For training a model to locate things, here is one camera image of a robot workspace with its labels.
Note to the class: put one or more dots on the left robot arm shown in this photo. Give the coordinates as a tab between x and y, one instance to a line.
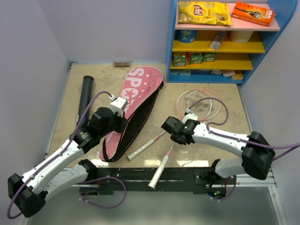
28	191

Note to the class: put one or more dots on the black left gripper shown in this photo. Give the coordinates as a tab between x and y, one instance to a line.
122	122

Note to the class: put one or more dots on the blue shelf unit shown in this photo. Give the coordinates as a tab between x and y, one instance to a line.
234	63

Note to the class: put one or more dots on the yellow chips bag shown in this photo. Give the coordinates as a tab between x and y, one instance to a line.
204	12

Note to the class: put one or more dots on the green box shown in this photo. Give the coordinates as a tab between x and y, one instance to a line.
195	59
179	60
209	57

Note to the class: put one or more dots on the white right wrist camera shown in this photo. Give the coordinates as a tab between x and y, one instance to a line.
189	116

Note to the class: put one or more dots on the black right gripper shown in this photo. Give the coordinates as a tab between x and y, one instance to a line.
173	137

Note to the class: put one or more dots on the black shuttlecock tube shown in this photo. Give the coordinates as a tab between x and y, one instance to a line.
85	97

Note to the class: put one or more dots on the green box right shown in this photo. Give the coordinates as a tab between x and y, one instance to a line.
209	57

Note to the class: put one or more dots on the cream round container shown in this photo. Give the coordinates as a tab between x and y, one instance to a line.
240	37

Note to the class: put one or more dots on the pink racket bag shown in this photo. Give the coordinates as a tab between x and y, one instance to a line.
140	89

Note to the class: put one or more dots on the green box middle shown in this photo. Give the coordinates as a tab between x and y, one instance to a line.
195	59

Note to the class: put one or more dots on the green box left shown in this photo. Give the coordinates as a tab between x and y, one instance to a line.
179	60

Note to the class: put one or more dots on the blue round tin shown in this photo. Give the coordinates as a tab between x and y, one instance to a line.
186	36

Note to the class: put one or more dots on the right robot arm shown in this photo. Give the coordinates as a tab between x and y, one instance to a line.
254	155

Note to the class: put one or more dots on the orange razor box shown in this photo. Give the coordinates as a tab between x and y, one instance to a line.
253	14

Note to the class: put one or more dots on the silver foil packet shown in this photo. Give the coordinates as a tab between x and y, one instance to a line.
218	39

